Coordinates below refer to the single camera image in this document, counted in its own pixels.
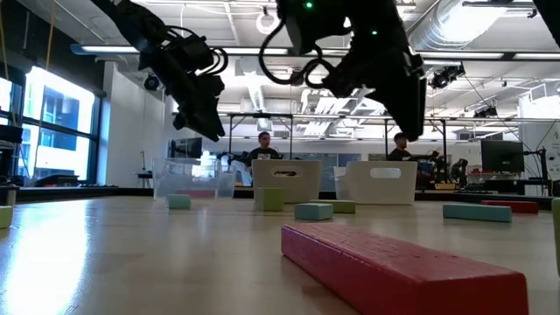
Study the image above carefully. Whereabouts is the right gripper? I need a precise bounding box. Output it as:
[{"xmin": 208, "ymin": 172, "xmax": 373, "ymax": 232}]
[{"xmin": 325, "ymin": 43, "xmax": 428, "ymax": 142}]

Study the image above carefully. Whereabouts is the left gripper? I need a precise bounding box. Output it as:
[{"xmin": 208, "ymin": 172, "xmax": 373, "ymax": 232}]
[{"xmin": 139, "ymin": 41, "xmax": 227, "ymax": 143}]

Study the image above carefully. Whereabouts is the short blue wooden block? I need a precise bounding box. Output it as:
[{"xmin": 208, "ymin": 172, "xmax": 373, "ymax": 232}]
[
  {"xmin": 293, "ymin": 202, "xmax": 335, "ymax": 221},
  {"xmin": 164, "ymin": 193, "xmax": 193, "ymax": 210}
]

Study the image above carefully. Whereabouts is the green wooden cube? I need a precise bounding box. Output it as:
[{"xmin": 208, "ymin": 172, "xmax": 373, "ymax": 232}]
[{"xmin": 255, "ymin": 186, "xmax": 286, "ymax": 213}]

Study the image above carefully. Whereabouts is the long blue wooden block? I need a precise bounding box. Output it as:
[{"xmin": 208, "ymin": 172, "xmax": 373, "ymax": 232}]
[{"xmin": 442, "ymin": 202, "xmax": 514, "ymax": 224}]

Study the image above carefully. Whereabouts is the long red wooden block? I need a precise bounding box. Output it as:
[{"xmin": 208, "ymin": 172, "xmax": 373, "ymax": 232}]
[{"xmin": 280, "ymin": 223, "xmax": 530, "ymax": 315}]

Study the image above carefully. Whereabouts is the black track light cluster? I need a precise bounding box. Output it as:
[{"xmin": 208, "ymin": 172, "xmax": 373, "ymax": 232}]
[{"xmin": 428, "ymin": 63, "xmax": 467, "ymax": 91}]

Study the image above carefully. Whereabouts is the person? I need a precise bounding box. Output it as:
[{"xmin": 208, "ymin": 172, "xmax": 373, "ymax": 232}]
[
  {"xmin": 387, "ymin": 131, "xmax": 440, "ymax": 162},
  {"xmin": 242, "ymin": 130, "xmax": 284, "ymax": 174}
]

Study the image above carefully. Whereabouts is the clear plastic bin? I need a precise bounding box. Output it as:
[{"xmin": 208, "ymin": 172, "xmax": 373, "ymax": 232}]
[{"xmin": 151, "ymin": 157, "xmax": 237, "ymax": 202}]

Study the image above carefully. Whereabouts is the white plastic bin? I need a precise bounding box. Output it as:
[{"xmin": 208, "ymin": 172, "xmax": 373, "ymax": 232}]
[
  {"xmin": 251, "ymin": 158, "xmax": 323, "ymax": 205},
  {"xmin": 332, "ymin": 160, "xmax": 418, "ymax": 206}
]

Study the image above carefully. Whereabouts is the black computer monitor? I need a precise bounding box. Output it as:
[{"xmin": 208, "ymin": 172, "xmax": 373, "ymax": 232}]
[{"xmin": 480, "ymin": 139, "xmax": 526, "ymax": 174}]

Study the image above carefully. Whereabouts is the long ceiling light bar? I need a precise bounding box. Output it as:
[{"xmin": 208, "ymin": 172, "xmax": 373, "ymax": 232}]
[{"xmin": 69, "ymin": 42, "xmax": 560, "ymax": 62}]

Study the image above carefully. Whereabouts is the large window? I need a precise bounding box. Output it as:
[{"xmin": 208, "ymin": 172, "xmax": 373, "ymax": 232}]
[{"xmin": 0, "ymin": 65, "xmax": 101, "ymax": 185}]

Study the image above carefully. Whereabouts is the dark wall screen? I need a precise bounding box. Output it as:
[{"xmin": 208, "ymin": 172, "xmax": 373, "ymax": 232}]
[{"xmin": 168, "ymin": 136, "xmax": 204, "ymax": 159}]

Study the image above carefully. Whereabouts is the black metal gantry frame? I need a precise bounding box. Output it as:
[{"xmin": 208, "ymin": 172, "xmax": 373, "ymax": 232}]
[
  {"xmin": 383, "ymin": 115, "xmax": 448, "ymax": 172},
  {"xmin": 227, "ymin": 112, "xmax": 295, "ymax": 166}
]

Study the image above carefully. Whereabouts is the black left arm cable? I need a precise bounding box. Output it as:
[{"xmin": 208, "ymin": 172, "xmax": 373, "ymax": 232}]
[{"xmin": 165, "ymin": 24, "xmax": 229, "ymax": 78}]

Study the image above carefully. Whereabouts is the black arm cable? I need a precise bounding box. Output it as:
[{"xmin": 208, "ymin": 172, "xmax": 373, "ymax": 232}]
[
  {"xmin": 165, "ymin": 24, "xmax": 229, "ymax": 78},
  {"xmin": 257, "ymin": 15, "xmax": 336, "ymax": 89}
]

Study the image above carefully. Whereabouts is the silver ventilation duct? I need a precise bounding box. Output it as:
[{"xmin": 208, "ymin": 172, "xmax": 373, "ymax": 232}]
[{"xmin": 406, "ymin": 0, "xmax": 508, "ymax": 52}]

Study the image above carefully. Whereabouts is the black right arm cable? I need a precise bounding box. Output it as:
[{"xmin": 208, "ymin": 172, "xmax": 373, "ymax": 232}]
[{"xmin": 257, "ymin": 15, "xmax": 336, "ymax": 89}]

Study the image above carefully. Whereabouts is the black aluminium table frame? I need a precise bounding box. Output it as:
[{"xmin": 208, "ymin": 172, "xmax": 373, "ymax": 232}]
[{"xmin": 17, "ymin": 185, "xmax": 560, "ymax": 211}]

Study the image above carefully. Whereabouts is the yellow hanging cable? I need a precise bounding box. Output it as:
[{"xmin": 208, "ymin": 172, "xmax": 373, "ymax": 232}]
[{"xmin": 42, "ymin": 0, "xmax": 57, "ymax": 71}]

